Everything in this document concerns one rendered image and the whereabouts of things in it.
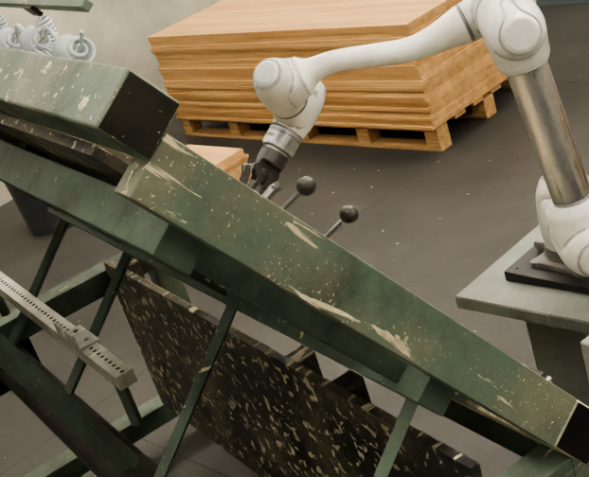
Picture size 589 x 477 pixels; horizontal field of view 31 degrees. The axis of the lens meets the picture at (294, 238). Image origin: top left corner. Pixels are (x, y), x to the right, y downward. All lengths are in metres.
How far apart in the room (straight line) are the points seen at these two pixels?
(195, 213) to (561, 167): 1.27
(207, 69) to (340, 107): 1.20
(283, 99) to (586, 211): 0.80
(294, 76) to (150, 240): 0.96
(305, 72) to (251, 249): 0.96
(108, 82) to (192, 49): 5.79
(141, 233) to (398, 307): 0.47
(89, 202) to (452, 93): 4.42
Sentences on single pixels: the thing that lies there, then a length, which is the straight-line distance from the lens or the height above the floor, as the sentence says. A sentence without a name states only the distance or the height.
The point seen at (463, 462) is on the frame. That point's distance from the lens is 2.30.
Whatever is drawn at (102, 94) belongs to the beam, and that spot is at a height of 1.88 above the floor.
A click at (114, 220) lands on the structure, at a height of 1.63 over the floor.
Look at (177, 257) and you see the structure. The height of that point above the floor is 1.59.
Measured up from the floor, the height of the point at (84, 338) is 1.03.
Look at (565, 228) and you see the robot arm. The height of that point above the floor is 1.01.
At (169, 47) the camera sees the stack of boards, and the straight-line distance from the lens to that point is 7.55.
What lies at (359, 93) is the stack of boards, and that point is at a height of 0.37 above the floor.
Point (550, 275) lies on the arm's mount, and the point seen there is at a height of 0.77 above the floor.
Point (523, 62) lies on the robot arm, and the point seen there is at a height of 1.46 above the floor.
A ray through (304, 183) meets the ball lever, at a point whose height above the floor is 1.53.
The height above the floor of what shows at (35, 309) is 1.02.
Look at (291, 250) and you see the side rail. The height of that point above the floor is 1.53.
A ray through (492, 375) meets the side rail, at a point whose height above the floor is 1.09.
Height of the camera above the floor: 2.23
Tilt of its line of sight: 24 degrees down
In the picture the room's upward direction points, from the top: 18 degrees counter-clockwise
